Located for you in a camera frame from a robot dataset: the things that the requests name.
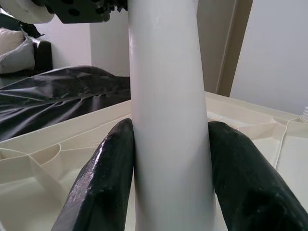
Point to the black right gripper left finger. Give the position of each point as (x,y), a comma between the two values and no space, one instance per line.
(103,187)

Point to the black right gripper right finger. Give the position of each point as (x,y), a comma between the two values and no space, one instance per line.
(252,192)

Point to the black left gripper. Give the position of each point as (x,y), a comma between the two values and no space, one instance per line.
(79,12)

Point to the cream plastic children's tabletop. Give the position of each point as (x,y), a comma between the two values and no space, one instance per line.
(276,134)

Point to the white plastic table leg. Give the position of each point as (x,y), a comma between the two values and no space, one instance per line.
(168,108)
(305,115)

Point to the black leather sofa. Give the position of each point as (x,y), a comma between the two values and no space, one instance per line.
(44,57)

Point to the beige cushion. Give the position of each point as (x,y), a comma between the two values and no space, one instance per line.
(9,39)

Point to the grey cushion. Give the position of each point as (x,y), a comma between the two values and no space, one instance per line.
(19,60)

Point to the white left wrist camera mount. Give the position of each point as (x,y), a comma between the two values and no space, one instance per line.
(26,13)

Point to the beige door frame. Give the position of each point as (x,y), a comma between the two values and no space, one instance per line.
(216,48)

